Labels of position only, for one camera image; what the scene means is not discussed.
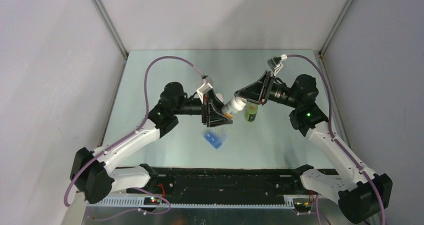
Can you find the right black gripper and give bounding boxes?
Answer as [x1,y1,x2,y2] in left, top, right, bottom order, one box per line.
[234,70,301,109]

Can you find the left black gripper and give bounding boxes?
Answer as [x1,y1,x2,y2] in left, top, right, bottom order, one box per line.
[172,88,233,128]

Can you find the white bottle orange label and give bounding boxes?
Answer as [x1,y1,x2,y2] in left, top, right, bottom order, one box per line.
[221,96,248,119]

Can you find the blue pill organizer box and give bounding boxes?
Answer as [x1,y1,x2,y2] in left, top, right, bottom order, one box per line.
[203,130,228,150]

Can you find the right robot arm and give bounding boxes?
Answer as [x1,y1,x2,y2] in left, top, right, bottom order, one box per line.
[234,71,393,224]

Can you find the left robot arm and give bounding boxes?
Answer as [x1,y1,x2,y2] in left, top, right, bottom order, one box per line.
[70,82,233,204]

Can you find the white pill bottle blue label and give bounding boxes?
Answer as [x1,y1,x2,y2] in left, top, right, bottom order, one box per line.
[215,93,224,103]

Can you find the green pill bottle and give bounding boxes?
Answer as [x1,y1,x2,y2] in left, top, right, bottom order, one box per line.
[244,102,259,122]

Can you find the left control board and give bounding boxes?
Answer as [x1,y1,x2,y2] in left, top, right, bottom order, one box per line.
[143,196,162,206]

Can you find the control board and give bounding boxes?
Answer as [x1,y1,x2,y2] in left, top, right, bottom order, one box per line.
[143,196,162,206]
[293,201,313,208]

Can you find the right control board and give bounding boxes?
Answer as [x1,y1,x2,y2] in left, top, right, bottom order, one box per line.
[293,201,313,208]

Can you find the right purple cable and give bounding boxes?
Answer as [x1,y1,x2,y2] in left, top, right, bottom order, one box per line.
[284,54,388,225]

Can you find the purple cable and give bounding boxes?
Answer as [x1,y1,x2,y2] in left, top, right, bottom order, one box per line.
[284,54,388,225]
[63,56,206,218]

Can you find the left aluminium frame post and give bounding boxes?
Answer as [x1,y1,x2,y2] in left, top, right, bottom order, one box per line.
[91,0,129,60]

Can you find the aluminium frame post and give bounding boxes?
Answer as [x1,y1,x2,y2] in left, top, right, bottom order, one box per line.
[318,0,356,59]
[91,0,129,60]

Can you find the right aluminium frame post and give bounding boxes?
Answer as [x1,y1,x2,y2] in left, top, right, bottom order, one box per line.
[318,0,356,59]

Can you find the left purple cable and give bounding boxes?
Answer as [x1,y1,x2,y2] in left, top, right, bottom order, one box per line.
[63,56,206,218]

